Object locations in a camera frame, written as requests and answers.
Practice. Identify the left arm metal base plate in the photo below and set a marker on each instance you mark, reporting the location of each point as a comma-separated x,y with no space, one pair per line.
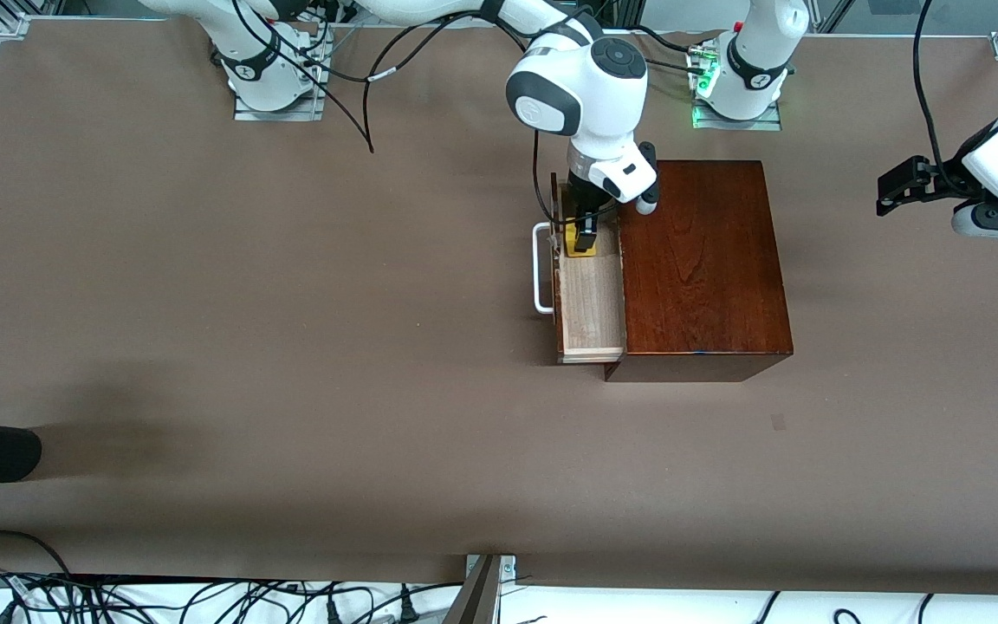
737,124

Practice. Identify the metal bracket with grey beam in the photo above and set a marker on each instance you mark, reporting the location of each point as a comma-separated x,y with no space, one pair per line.
482,589

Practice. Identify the dark wooden drawer cabinet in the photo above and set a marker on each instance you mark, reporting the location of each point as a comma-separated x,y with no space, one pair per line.
698,260

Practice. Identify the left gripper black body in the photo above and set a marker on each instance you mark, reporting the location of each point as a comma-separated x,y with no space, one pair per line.
937,176

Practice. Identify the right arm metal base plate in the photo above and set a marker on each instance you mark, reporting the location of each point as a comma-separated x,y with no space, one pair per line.
319,100

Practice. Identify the yellow block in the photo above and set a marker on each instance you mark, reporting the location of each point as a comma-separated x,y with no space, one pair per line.
571,243

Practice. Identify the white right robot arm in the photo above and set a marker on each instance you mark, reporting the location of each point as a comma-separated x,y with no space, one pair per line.
586,95

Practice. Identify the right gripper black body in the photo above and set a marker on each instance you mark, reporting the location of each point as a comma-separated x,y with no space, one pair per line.
584,201

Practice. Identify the black power plug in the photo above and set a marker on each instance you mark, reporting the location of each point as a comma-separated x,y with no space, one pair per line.
408,608
334,612

